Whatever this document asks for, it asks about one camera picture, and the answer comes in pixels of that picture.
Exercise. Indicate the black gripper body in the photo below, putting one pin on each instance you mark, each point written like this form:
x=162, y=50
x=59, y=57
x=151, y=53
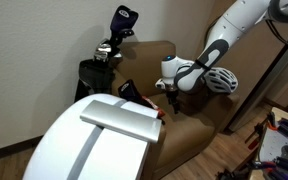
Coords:
x=171, y=92

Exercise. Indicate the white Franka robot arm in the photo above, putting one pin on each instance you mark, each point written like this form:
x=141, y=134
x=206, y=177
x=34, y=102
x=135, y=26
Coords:
x=217, y=50

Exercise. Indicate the black golf bag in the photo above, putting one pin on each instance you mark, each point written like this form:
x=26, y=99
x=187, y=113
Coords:
x=94, y=80

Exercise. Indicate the brown armchair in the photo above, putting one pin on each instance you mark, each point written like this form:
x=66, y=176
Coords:
x=184, y=133

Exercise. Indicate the black golf club head cover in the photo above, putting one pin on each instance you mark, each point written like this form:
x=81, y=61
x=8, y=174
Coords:
x=129, y=89

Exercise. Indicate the white bicycle helmet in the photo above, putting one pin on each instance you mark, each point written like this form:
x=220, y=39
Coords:
x=221, y=80

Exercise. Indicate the silver golf club heads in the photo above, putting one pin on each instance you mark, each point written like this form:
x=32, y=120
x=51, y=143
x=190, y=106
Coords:
x=104, y=50

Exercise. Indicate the navy golf club head cover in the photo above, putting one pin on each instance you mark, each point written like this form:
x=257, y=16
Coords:
x=124, y=16

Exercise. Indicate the robot mounting table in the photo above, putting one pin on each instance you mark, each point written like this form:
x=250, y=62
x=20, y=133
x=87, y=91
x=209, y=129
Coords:
x=280, y=146

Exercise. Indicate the dark baseboard strip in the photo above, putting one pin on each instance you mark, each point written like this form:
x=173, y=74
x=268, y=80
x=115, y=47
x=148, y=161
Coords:
x=10, y=150

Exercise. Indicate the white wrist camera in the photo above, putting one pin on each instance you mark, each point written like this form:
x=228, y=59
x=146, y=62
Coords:
x=160, y=84

